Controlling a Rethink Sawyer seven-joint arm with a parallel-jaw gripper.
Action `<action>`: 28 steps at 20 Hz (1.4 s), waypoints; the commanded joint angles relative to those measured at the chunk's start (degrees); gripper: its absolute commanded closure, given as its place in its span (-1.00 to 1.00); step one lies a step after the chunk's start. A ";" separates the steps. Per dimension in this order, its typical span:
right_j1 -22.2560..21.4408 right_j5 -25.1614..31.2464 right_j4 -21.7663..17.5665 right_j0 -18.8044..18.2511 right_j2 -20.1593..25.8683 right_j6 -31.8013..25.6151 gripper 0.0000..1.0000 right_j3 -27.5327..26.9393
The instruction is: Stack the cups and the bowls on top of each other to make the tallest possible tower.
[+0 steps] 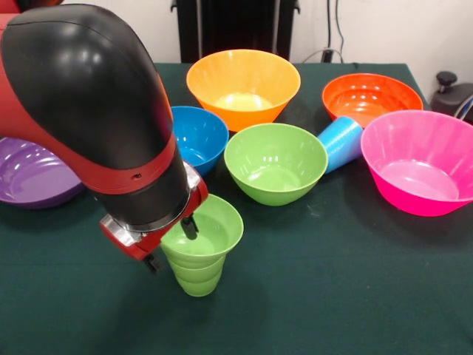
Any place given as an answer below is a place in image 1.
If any black wall cable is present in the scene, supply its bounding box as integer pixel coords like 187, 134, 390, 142
327, 0, 347, 64

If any large green bowl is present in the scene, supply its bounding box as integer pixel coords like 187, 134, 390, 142
223, 123, 330, 207

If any wide purple bowl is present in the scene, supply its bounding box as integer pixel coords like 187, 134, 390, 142
0, 136, 85, 210

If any blue bowl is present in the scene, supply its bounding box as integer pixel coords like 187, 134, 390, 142
170, 106, 230, 177

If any dark green tablecloth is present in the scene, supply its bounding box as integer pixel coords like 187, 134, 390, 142
0, 61, 473, 355

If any grey chair with black knob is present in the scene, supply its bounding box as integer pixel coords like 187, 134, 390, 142
430, 71, 473, 123

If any small green bowl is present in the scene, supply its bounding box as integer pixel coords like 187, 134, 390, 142
160, 193, 245, 270

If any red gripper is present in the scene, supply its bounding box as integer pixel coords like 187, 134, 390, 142
98, 179, 209, 275

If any large pink bowl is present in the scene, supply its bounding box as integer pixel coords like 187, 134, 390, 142
360, 109, 473, 218

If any white cable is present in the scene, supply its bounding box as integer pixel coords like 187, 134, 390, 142
301, 47, 327, 64

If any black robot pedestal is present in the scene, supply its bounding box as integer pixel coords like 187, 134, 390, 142
170, 0, 301, 64

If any blue cup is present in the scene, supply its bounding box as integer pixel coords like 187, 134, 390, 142
316, 115, 364, 175

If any wide red-orange bowl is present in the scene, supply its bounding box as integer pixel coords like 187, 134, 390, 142
321, 72, 425, 129

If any large yellow-orange bowl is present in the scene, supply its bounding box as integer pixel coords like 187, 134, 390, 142
186, 49, 302, 133

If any stack of green cups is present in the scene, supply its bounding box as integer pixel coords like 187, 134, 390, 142
171, 254, 225, 297

